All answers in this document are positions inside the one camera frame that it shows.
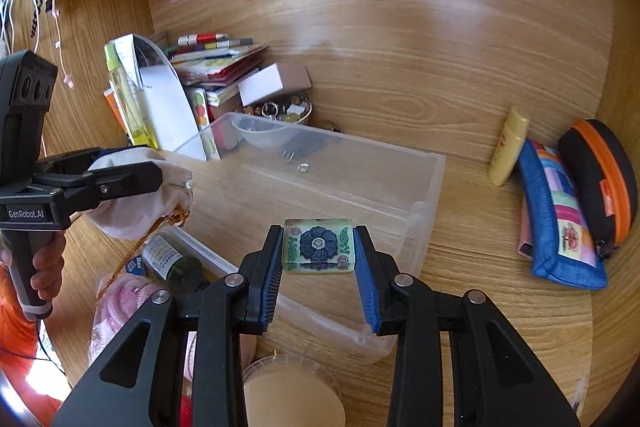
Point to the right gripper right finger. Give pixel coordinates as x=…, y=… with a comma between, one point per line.
x=498, y=379

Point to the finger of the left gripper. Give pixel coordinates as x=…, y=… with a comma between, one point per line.
x=72, y=163
x=86, y=190

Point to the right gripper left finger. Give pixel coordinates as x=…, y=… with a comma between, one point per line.
x=137, y=378

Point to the blue foil packet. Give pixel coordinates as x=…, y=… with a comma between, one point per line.
x=135, y=266

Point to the dark green spray bottle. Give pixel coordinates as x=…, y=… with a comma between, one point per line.
x=182, y=274

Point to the floral glass tile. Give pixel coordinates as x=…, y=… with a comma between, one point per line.
x=318, y=246

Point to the left hand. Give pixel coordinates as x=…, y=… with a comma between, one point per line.
x=49, y=264

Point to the orange sunscreen tube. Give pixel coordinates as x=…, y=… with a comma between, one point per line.
x=111, y=101

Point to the yellow-green spray bottle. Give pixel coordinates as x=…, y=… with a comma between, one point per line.
x=125, y=96

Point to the white paper notepad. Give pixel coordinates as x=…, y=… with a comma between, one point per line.
x=165, y=106

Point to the pink phone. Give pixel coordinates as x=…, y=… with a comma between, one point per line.
x=525, y=238

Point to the blue patchwork pencil pouch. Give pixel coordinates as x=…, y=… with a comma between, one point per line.
x=563, y=249

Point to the red striped pen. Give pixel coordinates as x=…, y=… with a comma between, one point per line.
x=202, y=38

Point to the stack of booklets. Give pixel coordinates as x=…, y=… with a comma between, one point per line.
x=217, y=68

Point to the clear plastic storage bin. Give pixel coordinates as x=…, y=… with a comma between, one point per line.
x=249, y=174

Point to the white small box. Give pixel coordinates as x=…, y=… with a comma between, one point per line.
x=275, y=80

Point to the small yellow lotion bottle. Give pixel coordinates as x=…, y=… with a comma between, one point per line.
x=509, y=146

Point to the black orange zip case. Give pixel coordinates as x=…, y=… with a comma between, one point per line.
x=604, y=180

